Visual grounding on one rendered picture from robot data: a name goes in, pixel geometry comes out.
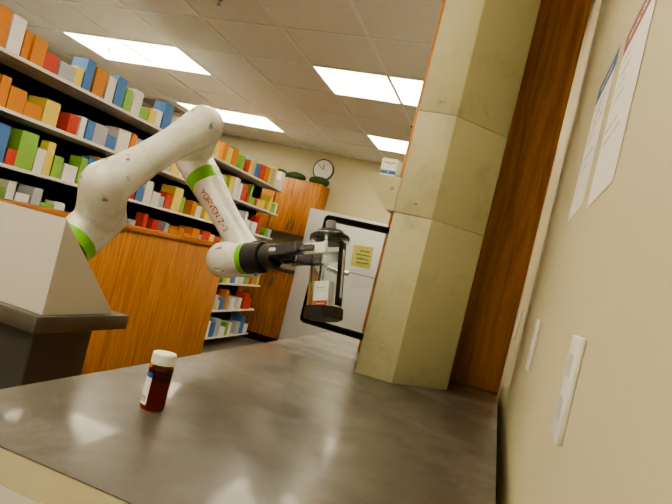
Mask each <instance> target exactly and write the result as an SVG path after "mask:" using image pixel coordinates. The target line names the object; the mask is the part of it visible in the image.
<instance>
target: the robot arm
mask: <svg viewBox="0 0 672 504"><path fill-rule="evenodd" d="M223 130H224V123H223V119H222V117H221V115H220V113H219V112H218V111H217V110H216V109H214V108H213V107H210V106H207V105H198V106H195V107H193V108H191V109H190V110H189V111H188V112H187V113H185V114H184V115H183V116H182V117H180V118H179V119H178V120H176V121H175V122H174V123H172V124H171V125H169V126H168V127H166V128H165V129H163V130H162V131H160V132H158V133H157V134H155V135H153V136H152V137H150V138H148V139H146V140H145V141H143V142H141V143H139V144H137V145H135V146H133V147H131V148H129V149H126V150H124V151H122V152H120V153H117V154H115V155H112V156H110V157H107V158H105V159H102V160H99V161H96V162H93V163H91V164H89V165H88V166H86V167H85V168H84V169H83V171H82V172H81V174H80V177H79V181H78V190H77V199H76V208H75V210H74V211H72V212H71V213H70V214H69V215H68V216H66V217H65V218H66V219H67V220H68V222H69V225H70V227H71V229H72V231H73V233H74V235H75V237H76V239H77V241H78V243H79V245H80V247H81V249H82V251H83V253H84V255H85V257H86V259H87V261H88V260H89V259H91V258H93V257H94V256H95V255H96V254H97V253H99V252H100V251H101V250H102V249H103V248H104V247H105V246H106V245H107V244H108V243H109V242H110V241H111V240H112V239H113V238H115V237H116V236H117V235H118V234H119V233H120V232H121V231H122V230H123V229H124V228H125V226H126V224H127V210H126V207H127V202H128V198H129V197H130V196H131V195H132V194H133V193H134V192H136V191H137V190H138V189H139V188H140V187H142V186H143V185H144V184H145V183H146V182H148V181H149V180H150V179H152V178H153V177H154V176H156V175H157V174H158V173H160V172H161V171H163V170H164V169H166V168H167V167H169V166H170V165H172V164H174V163H175V164H176V166H177V168H178V170H179V171H180V173H181V175H182V176H183V178H184V180H185V181H186V183H187V185H188V186H189V188H190V189H191V191H192V192H193V194H194V195H195V197H196V198H197V200H198V201H199V202H200V204H201V205H202V207H203V208H204V209H205V211H206V212H207V214H208V215H209V217H210V218H211V220H212V222H213V223H214V225H215V227H216V228H217V230H218V232H219V234H220V236H221V237H222V239H223V241H224V242H219V243H216V244H214V245H213V246H212V247H211V248H210V249H209V251H208V253H207V255H206V265H207V267H208V269H209V271H210V272H211V273H212V274H213V275H215V276H216V277H219V278H232V277H245V278H256V277H258V276H260V275H262V274H263V273H266V272H268V271H269V270H276V269H278V268H279V267H280V266H281V264H282V263H284V264H292V266H310V262H311V254H320V253H327V251H328V242H327V241H325V242H313V243H304V244H303V243H299V244H298V242H297V241H294V242H288V243H283V244H275V243H271V244H267V243H266V242H264V241H261V237H260V236H259V237H258V240H256V239H255V238H254V236H253V235H252V233H251V232H250V230H249V229H248V227H247V225H246V224H245V222H244V220H243V219H242V217H241V215H240V213H239V211H238V209H237V207H236V205H235V203H234V201H233V199H232V197H231V195H230V192H229V190H228V188H227V185H226V183H225V181H224V179H223V176H222V174H221V172H220V170H219V168H218V166H217V164H216V162H215V160H214V158H213V152H214V149H215V147H216V144H217V142H218V140H219V139H220V137H221V135H222V133H223ZM292 245H293V246H292ZM296 255H297V256H296Z"/></svg>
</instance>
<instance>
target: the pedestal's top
mask: <svg viewBox="0 0 672 504"><path fill-rule="evenodd" d="M128 319H129V315H126V314H123V313H120V312H117V311H114V310H111V313H110V314H76V315H40V314H37V313H34V312H32V311H29V310H26V309H23V308H20V307H17V306H14V305H11V304H8V303H5V302H3V301H0V322H2V323H5V324H7V325H10V326H13V327H16V328H18V329H21V330H24V331H26V332H29V333H32V334H40V333H58V332H77V331H96V330H115V329H126V327H127V323H128Z"/></svg>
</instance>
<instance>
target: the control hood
mask: <svg viewBox="0 0 672 504"><path fill-rule="evenodd" d="M364 175H365V177H366V179H367V180H368V182H369V184H370V185H371V187H372V188H373V190H374V192H375V193H376V195H377V197H378V198H379V200H380V201H381V203H382V205H383V206H384V208H385V209H386V210H387V211H388V212H389V213H391V214H392V215H393V214H394V212H395V211H394V210H395V206H396V202H397V198H398V194H399V190H400V186H401V182H402V178H400V177H395V176H389V175H384V174H379V173H374V172H369V171H365V172H364Z"/></svg>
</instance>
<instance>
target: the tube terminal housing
mask: <svg viewBox="0 0 672 504"><path fill-rule="evenodd" d="M506 144H507V138H505V137H503V136H500V135H498V134H496V133H494V132H491V131H489V130H487V129H484V128H482V127H480V126H478V125H475V124H473V123H471V122H469V121H466V120H464V119H462V118H460V117H457V116H452V115H445V114H439V113H432V112H426V111H419V112H418V116H417V120H416V125H415V129H414V133H413V137H412V141H411V145H410V149H409V153H408V157H407V161H406V165H405V169H404V173H403V178H402V182H401V186H400V190H399V194H398V198H397V202H396V206H395V210H394V211H395V212H394V214H393V218H392V222H391V226H390V230H389V234H388V238H387V242H386V247H385V251H384V255H383V259H382V263H381V267H380V271H379V275H378V279H377V283H376V287H375V291H374V296H373V300H372V304H371V308H370V312H369V316H368V320H367V324H366V328H365V332H364V336H363V340H362V345H361V349H360V353H359V357H358V361H357V365H356V369H355V372H357V373H360V374H363V375H366V376H370V377H373V378H376V379H379V380H383V381H386V382H389V383H394V384H401V385H409V386H416V387H423V388H431V389H438V390H447V387H448V383H449V379H450V375H451V371H452V367H453V363H454V359H455V354H456V350H457V346H458V342H459V338H460V334H461V330H462V326H463V321H464V317H465V313H466V309H467V305H468V301H469V297H470V293H471V288H472V284H473V280H474V276H475V272H476V268H477V264H478V259H479V255H480V251H481V247H482V243H483V239H484V235H485V231H486V226H487V222H488V218H489V214H490V210H491V206H492V202H493V197H494V193H495V189H496V185H497V181H498V177H499V173H500V169H501V164H502V160H503V156H504V152H505V148H506Z"/></svg>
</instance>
